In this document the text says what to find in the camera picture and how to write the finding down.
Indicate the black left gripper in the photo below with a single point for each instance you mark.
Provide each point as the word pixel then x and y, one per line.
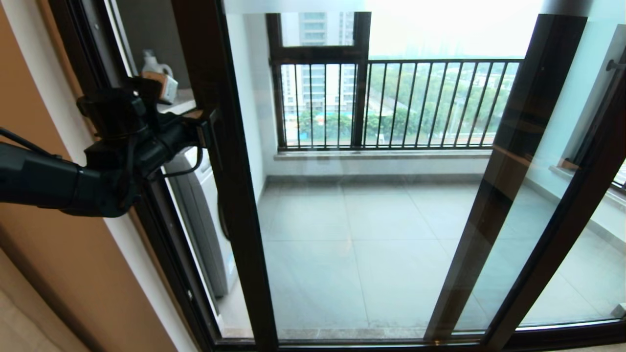
pixel 171 142

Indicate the dark framed sliding glass door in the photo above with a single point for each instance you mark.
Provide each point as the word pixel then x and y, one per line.
pixel 234 195

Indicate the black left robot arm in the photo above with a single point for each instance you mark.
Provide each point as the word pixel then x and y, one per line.
pixel 39 181

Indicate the white shelf board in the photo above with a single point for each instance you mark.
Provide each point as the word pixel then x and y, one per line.
pixel 181 105

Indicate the white laundry detergent bottle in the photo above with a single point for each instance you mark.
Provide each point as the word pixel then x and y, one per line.
pixel 154 61

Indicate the silver front-load washing machine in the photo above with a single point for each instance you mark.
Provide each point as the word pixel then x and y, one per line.
pixel 200 220

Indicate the dark brown cabinet panel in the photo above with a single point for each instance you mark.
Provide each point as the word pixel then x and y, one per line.
pixel 146 24

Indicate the long grey stone window sill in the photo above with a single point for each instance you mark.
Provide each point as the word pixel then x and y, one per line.
pixel 391 155

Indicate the black metal balcony railing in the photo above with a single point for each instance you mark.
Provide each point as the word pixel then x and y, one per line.
pixel 440 61

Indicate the brown framed glass door panel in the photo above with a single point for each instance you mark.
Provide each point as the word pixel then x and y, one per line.
pixel 513 122

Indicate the metal rod with knob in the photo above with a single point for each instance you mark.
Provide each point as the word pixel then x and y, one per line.
pixel 614 65

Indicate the small stone window sill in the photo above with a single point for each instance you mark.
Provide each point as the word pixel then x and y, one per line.
pixel 617 198

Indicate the dark window frame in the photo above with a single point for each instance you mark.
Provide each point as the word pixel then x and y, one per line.
pixel 362 98

